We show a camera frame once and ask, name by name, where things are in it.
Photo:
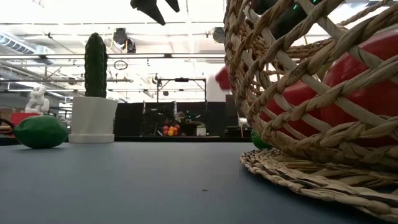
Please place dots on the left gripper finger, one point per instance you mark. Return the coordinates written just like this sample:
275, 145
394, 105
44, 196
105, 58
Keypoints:
150, 11
174, 4

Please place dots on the yellow-green pear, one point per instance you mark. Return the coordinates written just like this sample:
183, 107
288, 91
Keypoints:
323, 72

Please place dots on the pink round pomegranate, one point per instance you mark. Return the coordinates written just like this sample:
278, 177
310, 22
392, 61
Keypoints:
379, 99
297, 95

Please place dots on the pink-red bell pepper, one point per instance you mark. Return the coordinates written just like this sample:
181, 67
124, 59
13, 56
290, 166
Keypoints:
224, 78

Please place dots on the green lime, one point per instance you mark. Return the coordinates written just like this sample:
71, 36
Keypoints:
258, 141
40, 132

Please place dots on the woven wicker basket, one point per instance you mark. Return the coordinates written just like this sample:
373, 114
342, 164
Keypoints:
342, 146

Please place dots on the black ceiling device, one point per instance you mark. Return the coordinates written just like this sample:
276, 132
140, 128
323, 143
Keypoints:
121, 37

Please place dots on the green cactus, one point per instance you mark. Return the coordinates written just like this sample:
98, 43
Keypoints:
96, 65

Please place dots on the black partition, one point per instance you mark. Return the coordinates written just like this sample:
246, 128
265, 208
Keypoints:
133, 121

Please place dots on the distant fruit pile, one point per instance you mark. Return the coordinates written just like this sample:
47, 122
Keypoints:
171, 130

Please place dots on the white plant pot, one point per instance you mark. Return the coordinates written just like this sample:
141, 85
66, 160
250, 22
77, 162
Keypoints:
93, 119

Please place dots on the distant white pot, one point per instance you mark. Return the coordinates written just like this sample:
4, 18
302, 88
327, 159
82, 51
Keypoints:
201, 131

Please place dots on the white humanoid figure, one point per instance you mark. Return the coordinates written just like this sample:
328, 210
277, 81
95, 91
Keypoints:
37, 101

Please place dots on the red storage bin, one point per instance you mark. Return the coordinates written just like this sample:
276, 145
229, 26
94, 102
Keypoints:
21, 117

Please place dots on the distant black metal frame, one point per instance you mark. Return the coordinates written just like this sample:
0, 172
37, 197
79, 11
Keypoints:
182, 80

